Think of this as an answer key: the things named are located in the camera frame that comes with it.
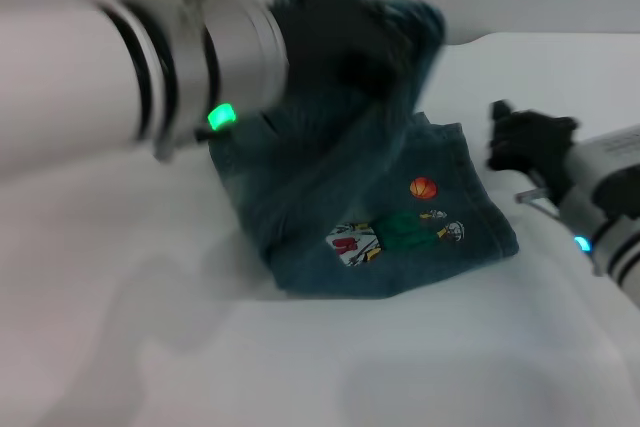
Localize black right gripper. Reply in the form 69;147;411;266
485;100;580;189

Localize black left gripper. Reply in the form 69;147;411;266
268;0;417;99

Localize blue denim shorts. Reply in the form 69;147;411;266
206;0;520;301

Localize cable with silver connector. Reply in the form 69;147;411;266
514;168;569;222

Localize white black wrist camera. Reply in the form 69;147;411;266
555;128;640;222

